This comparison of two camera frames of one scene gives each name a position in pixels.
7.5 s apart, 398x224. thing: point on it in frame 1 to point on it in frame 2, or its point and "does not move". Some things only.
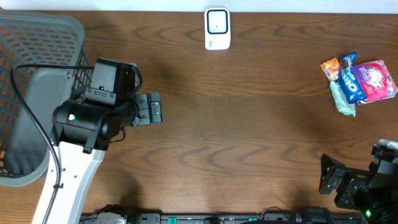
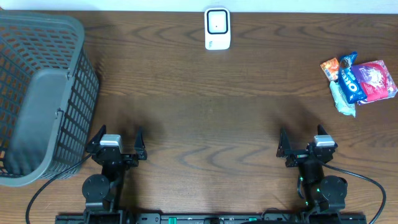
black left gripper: (144, 109) to (116, 157)
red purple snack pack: (375, 80) does not move
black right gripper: (358, 177) to (285, 150)
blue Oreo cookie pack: (349, 80) does not move
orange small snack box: (331, 68) does not move
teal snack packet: (342, 104) does not move
